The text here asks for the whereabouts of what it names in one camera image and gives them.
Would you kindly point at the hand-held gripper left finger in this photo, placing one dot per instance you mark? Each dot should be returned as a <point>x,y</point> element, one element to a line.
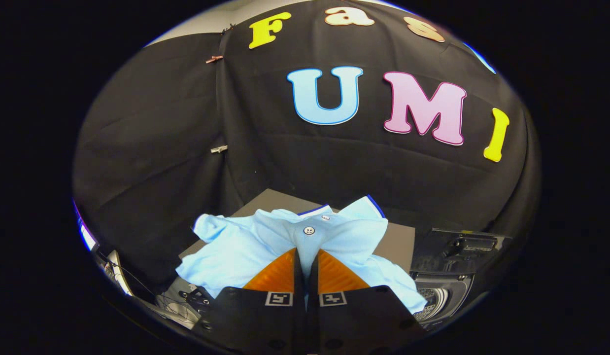
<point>265,320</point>

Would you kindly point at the grey top-load washing machine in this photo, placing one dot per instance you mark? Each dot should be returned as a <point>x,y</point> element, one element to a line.
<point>457,291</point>

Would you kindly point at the row of small dark clips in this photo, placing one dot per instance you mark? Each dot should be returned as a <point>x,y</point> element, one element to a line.
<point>228,29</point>

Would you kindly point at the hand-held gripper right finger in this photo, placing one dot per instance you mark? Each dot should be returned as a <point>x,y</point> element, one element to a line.
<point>354,320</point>

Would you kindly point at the white curved panel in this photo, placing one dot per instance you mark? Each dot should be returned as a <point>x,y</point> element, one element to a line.
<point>117,273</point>

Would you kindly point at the dark glass washing machine lid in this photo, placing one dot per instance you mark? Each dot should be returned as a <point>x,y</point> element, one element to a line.
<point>443,241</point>

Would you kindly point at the light blue polo shirt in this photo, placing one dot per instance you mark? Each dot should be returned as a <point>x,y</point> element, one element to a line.
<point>236,246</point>

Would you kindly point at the copper cloth clip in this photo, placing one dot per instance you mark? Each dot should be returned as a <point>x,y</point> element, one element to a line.
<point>214,59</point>

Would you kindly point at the silver cloth clip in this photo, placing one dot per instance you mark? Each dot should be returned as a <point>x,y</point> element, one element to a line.
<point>219,149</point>

